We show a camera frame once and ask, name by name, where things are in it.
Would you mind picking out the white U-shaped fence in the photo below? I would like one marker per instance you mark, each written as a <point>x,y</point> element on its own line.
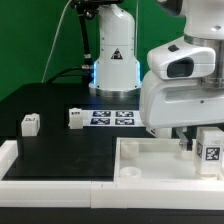
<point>120,193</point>

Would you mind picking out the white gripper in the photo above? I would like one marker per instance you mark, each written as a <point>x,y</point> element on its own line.
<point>179,103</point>

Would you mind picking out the white square tabletop part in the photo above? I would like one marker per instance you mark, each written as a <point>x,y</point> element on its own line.
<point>156,159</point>

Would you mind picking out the white sheet with tags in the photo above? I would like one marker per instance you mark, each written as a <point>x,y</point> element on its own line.
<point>112,118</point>

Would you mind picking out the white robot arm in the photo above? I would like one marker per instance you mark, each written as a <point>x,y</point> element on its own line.
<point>116,71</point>

